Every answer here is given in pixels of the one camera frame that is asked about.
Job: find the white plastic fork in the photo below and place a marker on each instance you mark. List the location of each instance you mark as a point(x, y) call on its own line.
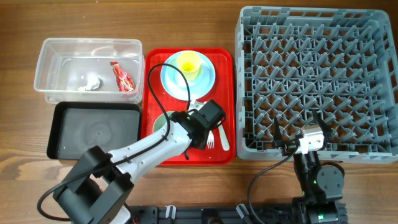
point(211, 140)

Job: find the white tissue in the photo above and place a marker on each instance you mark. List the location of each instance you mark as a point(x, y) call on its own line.
point(92, 83)

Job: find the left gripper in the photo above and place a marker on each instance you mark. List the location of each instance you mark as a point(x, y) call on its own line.
point(204, 144)

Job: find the grey dishwasher rack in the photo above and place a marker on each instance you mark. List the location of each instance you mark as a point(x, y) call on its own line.
point(342, 63)

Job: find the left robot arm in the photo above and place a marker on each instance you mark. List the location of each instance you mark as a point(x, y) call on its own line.
point(96, 189)

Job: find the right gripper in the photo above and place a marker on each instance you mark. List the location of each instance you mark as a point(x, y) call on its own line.
point(326, 130)

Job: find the yellow plastic cup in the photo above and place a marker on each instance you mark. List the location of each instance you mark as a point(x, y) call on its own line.
point(189, 63)

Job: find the red snack wrapper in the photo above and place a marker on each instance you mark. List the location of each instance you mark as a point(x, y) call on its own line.
point(123, 79)

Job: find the white plastic spoon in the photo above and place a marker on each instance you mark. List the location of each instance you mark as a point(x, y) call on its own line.
point(223, 138)

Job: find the clear plastic bin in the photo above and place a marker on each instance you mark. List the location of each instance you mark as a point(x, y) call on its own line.
point(62, 62)

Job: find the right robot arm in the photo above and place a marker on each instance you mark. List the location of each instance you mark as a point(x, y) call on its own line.
point(321, 183)

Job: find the red serving tray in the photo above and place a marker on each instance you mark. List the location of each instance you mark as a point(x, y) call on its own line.
point(222, 92)

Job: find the light blue plate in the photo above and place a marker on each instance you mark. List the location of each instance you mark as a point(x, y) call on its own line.
point(197, 91)

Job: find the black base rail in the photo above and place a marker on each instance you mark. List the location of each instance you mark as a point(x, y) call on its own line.
point(271, 213)

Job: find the black tray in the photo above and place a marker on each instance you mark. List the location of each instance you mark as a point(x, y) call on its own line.
point(79, 126)

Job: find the mint green bowl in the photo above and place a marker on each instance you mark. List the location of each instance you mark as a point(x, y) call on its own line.
point(160, 121)

